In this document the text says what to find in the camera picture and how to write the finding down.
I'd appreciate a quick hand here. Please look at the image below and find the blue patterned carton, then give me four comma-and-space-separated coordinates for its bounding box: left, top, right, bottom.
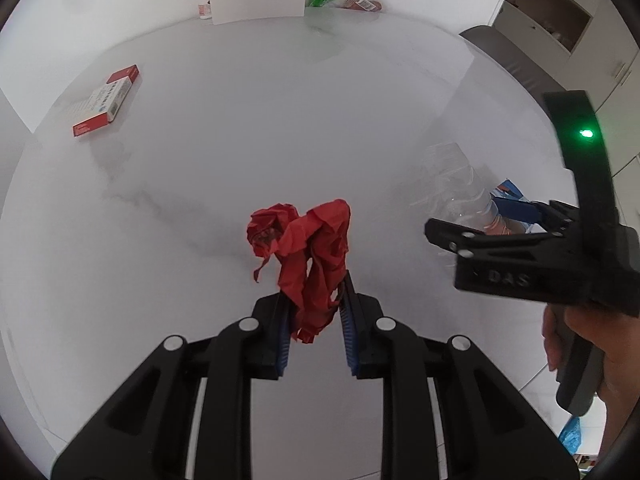
490, 179, 527, 234

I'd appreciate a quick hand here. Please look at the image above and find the white card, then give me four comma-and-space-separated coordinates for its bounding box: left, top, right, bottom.
209, 0, 306, 25

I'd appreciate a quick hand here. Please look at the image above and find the red snack packet by wall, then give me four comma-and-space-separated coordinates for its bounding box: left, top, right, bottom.
341, 0, 383, 12

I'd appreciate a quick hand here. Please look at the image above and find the person's right hand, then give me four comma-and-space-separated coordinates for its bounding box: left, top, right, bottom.
542, 306, 639, 457

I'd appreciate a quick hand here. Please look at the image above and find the red paper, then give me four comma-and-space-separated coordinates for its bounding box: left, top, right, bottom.
246, 198, 352, 344

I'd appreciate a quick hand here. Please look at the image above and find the red white cigarette box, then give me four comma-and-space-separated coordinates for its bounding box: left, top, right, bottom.
72, 64, 140, 138

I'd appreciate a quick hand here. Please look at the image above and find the blue plastic bag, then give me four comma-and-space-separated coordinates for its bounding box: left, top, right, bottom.
559, 415, 582, 455

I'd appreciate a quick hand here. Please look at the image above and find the grey dining chair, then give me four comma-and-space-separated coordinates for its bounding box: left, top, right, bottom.
460, 25, 565, 112

